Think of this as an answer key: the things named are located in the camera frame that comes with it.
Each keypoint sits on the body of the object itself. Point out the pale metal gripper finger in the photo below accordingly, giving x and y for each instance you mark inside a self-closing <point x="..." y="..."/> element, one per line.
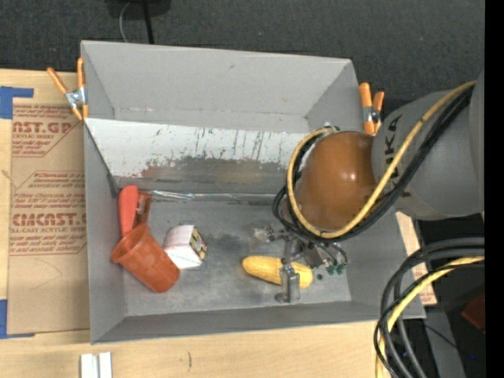
<point x="264" y="235"/>
<point x="290" y="286"/>

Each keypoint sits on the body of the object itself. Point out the yellow toy corn cob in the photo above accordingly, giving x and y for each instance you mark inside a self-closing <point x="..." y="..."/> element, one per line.
<point x="262" y="268"/>

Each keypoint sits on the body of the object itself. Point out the white and pink box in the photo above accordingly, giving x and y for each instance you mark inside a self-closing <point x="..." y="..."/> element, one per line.
<point x="182" y="248"/>

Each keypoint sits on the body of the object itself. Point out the orange plastic cup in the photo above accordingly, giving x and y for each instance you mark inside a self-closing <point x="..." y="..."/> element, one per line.
<point x="147" y="260"/>

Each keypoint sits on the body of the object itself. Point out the red-orange flat spatula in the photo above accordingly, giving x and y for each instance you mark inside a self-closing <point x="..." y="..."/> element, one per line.
<point x="127" y="207"/>

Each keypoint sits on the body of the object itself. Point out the grey metal bin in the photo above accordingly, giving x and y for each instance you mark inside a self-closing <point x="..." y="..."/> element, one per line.
<point x="220" y="93"/>

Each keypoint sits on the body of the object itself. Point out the brown cardboard board red print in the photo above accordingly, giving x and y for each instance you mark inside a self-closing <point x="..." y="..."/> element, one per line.
<point x="47" y="195"/>

